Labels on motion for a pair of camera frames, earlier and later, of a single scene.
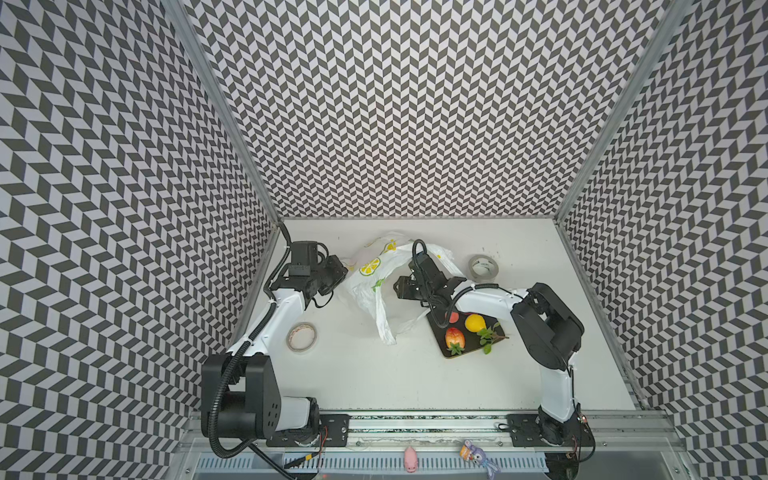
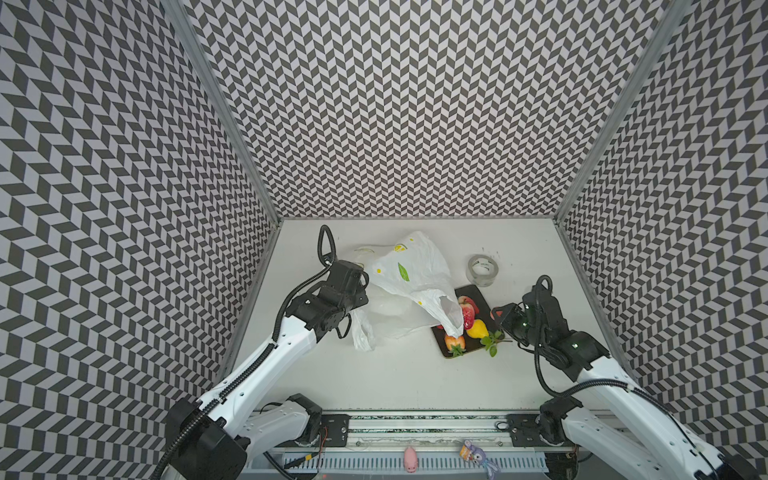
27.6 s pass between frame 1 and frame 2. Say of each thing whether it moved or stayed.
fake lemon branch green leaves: moved
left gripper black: moved
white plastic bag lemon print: moved
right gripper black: moved
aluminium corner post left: stayed
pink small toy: stayed
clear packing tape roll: stayed
